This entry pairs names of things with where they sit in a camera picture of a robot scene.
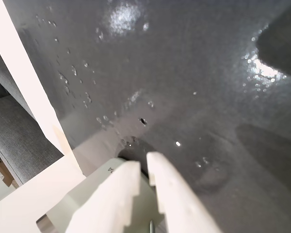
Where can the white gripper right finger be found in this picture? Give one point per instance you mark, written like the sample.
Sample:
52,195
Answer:
177,199

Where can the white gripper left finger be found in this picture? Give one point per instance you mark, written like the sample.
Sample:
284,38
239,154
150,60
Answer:
111,199

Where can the grey fabric sofa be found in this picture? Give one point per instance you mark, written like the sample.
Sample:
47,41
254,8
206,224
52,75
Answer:
19,136

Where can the brown cardboard box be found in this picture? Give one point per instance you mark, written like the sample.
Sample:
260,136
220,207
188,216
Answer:
0,172

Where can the black glossy mat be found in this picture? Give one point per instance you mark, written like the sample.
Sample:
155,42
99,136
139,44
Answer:
184,72

